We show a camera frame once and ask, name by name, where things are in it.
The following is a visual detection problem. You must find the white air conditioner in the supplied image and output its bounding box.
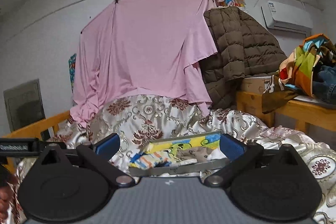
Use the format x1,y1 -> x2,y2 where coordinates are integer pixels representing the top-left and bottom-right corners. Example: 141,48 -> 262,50
261,1 -> 313,34

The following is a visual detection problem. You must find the person's left hand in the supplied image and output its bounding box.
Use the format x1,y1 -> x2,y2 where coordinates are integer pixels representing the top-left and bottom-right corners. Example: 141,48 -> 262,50
1,165 -> 18,222

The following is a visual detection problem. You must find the blue patterned wall poster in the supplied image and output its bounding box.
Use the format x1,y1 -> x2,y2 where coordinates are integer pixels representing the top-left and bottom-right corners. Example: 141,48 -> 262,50
68,53 -> 76,90

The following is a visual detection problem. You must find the colourful clothes pile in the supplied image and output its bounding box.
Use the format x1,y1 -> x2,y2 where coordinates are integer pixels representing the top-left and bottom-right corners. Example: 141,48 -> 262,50
261,34 -> 335,114

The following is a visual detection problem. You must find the wooden bed frame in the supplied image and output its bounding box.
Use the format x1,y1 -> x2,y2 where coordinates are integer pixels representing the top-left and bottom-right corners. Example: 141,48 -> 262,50
0,77 -> 336,172

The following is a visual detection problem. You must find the grey wall panel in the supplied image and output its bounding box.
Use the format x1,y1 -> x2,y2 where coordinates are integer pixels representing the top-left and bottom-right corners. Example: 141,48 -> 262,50
3,79 -> 46,132

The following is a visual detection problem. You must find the pink hanging sheet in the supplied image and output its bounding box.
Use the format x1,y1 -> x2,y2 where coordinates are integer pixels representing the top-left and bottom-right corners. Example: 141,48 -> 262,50
70,0 -> 217,125

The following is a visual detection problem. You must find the floral satin bedspread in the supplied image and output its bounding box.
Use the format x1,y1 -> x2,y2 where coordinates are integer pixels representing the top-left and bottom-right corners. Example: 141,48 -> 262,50
12,93 -> 336,224

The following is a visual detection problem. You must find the grey drawstring pouch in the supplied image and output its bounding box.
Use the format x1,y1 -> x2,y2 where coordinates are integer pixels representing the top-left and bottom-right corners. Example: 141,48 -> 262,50
177,147 -> 213,162

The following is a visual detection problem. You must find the colourful cartoon towel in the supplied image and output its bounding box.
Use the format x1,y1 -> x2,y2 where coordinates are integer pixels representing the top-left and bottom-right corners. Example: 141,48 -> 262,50
139,132 -> 221,166

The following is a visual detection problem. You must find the striped orange white cloth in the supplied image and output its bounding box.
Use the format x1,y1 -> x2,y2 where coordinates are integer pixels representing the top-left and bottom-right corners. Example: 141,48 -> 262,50
129,151 -> 179,170

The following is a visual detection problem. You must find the brown quilted jacket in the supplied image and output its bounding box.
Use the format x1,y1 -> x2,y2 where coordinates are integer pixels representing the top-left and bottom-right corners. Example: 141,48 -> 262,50
199,7 -> 286,109

